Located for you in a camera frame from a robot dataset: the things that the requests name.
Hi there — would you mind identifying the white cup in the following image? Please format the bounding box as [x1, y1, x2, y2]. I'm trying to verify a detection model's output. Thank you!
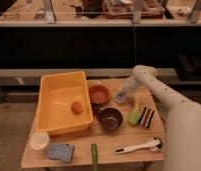
[29, 132, 50, 151]

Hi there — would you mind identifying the green cucumber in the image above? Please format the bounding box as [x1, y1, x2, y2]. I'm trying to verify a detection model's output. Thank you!
[91, 144, 98, 171]

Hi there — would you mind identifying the green yellow sponge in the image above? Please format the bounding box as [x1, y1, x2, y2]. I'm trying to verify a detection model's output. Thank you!
[128, 98, 141, 126]

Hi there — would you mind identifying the yellow plastic tub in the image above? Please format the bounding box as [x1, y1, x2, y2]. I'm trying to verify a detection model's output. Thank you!
[36, 71, 93, 135]

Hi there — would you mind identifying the orange ball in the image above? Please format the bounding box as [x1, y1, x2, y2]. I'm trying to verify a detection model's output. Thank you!
[71, 101, 83, 114]

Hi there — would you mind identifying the white dish brush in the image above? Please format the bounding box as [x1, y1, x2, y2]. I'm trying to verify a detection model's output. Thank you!
[114, 137, 163, 154]

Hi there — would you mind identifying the blue grey sponge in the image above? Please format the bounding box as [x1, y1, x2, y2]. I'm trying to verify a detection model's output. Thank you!
[48, 144, 75, 162]

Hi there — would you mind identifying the orange ceramic bowl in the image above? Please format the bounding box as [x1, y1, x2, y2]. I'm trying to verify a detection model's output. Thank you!
[89, 85, 110, 105]

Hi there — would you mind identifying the dark purple bowl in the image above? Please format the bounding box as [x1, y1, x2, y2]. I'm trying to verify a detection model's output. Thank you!
[97, 108, 123, 131]

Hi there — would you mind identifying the striped black sponge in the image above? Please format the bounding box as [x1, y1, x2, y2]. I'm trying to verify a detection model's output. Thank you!
[139, 107, 155, 128]

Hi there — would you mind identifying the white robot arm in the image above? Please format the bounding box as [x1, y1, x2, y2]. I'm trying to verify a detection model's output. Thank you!
[116, 65, 201, 171]

